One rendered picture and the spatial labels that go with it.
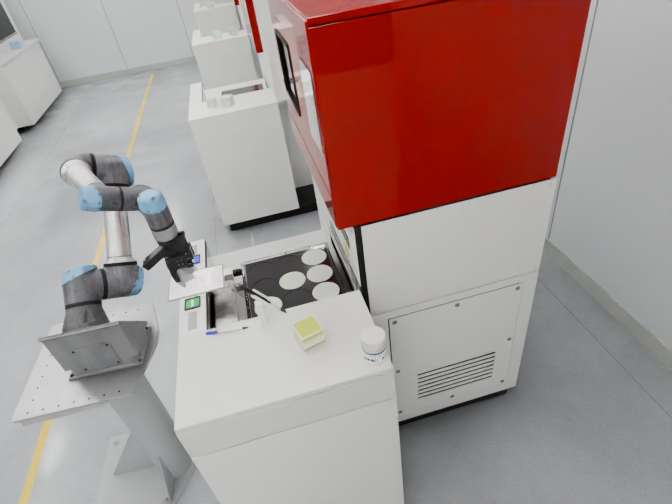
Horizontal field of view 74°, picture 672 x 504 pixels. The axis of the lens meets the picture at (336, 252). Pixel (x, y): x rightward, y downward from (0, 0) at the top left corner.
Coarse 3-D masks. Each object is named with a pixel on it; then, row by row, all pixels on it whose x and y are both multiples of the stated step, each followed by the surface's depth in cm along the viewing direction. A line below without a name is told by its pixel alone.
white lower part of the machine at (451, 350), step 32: (480, 288) 169; (512, 288) 173; (384, 320) 166; (416, 320) 170; (448, 320) 175; (480, 320) 180; (512, 320) 185; (416, 352) 182; (448, 352) 187; (480, 352) 192; (512, 352) 199; (416, 384) 195; (448, 384) 201; (480, 384) 207; (512, 384) 214; (416, 416) 214
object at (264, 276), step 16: (288, 256) 184; (256, 272) 179; (272, 272) 178; (288, 272) 176; (304, 272) 175; (336, 272) 172; (256, 288) 171; (272, 288) 170; (304, 288) 168; (288, 304) 162
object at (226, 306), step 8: (232, 280) 180; (216, 296) 173; (224, 296) 173; (232, 296) 172; (216, 304) 170; (224, 304) 169; (232, 304) 169; (216, 312) 166; (224, 312) 166; (232, 312) 165; (216, 320) 163; (224, 320) 162; (232, 320) 162
